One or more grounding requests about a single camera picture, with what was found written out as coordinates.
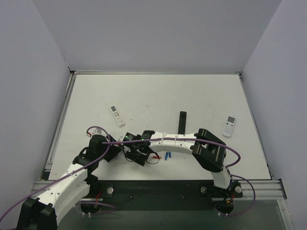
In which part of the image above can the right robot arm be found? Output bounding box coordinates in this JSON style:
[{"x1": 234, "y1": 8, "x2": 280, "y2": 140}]
[{"x1": 123, "y1": 128, "x2": 231, "y2": 189}]

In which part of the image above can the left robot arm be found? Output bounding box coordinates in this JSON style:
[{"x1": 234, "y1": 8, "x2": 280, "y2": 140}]
[{"x1": 16, "y1": 134, "x2": 122, "y2": 230}]

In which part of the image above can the slim white remote control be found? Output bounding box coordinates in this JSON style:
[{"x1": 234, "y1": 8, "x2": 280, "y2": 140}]
[{"x1": 110, "y1": 105, "x2": 126, "y2": 127}]

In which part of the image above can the black remote control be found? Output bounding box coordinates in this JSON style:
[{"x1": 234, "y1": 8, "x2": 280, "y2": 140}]
[{"x1": 178, "y1": 111, "x2": 187, "y2": 135}]

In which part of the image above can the small white remote control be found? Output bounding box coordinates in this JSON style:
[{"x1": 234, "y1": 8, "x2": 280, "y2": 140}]
[{"x1": 222, "y1": 116, "x2": 236, "y2": 138}]

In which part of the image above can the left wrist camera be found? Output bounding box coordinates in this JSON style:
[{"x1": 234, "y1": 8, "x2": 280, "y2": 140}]
[{"x1": 91, "y1": 128, "x2": 102, "y2": 136}]

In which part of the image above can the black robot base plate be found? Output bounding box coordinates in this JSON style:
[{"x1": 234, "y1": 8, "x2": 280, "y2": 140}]
[{"x1": 81, "y1": 180, "x2": 243, "y2": 214}]

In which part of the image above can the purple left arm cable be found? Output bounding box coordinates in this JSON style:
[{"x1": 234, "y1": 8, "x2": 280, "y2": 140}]
[{"x1": 0, "y1": 125, "x2": 113, "y2": 219}]

